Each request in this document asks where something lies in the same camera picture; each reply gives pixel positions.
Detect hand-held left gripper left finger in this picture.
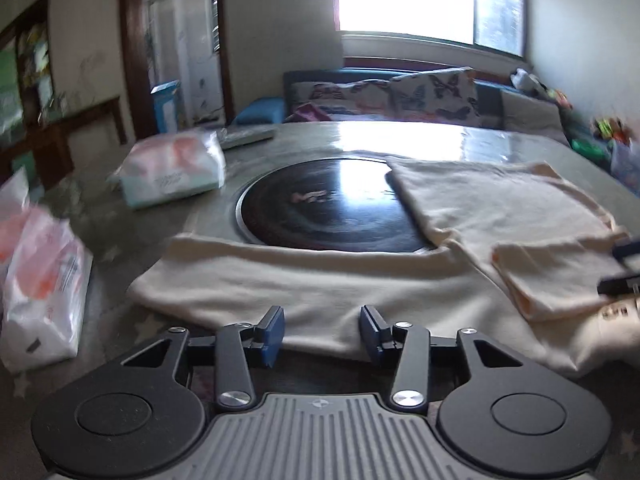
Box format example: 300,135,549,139
120,306,286,413

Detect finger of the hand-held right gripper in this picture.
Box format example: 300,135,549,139
597,272,640,297
612,237,640,262

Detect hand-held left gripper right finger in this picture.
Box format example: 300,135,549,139
360,305,523,413

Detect cream garment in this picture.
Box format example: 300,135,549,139
127,157,640,378

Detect clear plastic storage box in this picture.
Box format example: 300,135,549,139
610,140,640,187

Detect green plastic bowl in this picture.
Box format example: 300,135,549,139
570,136,610,160

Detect brown and green plush toys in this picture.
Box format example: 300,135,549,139
592,116,632,145

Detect black round induction cooktop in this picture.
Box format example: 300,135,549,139
235,157,436,253

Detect grey quilted table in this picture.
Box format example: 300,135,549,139
0,120,640,480

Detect grey cushion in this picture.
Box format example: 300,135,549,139
500,89,569,145

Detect tissue pack with teal band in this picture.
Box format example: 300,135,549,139
107,127,227,209

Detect grey remote control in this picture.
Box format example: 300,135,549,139
220,127,277,150

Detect black and white plush toy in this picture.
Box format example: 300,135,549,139
510,67,540,92

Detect purple cloth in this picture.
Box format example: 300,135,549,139
290,102,332,123

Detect blue corner sofa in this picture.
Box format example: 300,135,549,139
235,67,571,147

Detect pink and white tissue pack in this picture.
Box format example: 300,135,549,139
0,205,94,373

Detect long butterfly print cushion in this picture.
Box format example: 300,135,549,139
290,80,397,121

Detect large butterfly print cushion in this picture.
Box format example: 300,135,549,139
390,70,481,121

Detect blue cabinet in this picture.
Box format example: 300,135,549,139
150,80,182,133

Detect white plastic bag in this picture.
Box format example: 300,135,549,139
0,167,32,226

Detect dark wooden cabinet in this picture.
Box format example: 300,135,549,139
0,0,128,191

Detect window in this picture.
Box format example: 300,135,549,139
330,0,528,58

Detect brown door frame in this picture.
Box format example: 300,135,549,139
120,0,236,136

